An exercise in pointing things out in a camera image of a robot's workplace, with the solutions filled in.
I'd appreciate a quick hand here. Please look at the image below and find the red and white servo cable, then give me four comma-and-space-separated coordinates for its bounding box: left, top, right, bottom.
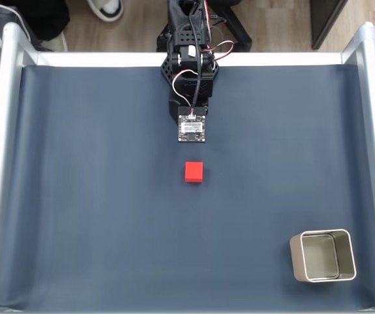
203, 40, 234, 62

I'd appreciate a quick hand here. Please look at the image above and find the person's shoe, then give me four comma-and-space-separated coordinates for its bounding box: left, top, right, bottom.
86, 0, 124, 23

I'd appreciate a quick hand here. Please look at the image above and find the person's leg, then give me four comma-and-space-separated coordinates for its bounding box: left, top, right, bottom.
9, 0, 71, 50

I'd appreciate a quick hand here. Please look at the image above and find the black cabinet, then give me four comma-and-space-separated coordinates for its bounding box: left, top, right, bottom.
311, 0, 350, 50

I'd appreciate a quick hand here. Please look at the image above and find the black camera cable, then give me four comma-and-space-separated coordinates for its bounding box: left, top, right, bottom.
188, 0, 205, 116

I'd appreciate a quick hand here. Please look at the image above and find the black office chair base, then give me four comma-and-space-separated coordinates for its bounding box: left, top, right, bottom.
211, 0, 253, 52

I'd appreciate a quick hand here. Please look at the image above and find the thin white cable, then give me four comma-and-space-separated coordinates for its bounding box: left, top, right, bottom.
0, 0, 33, 43

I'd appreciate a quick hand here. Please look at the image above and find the white metal table frame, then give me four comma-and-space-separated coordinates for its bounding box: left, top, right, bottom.
0, 22, 375, 314

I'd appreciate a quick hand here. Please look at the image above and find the square metal tin container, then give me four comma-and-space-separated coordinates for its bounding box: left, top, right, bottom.
289, 228, 357, 283

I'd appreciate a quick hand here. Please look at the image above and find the blue-grey table mat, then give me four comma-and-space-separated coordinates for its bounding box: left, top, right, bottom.
0, 63, 375, 311

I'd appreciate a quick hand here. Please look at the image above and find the white servo cable loop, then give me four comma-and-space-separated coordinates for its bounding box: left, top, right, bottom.
171, 69, 195, 114

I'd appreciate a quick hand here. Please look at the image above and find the red cube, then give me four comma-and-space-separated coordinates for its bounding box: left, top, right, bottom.
185, 161, 204, 183

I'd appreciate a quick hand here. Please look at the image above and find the bare circuit board camera module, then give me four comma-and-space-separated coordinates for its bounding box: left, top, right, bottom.
177, 114, 207, 144

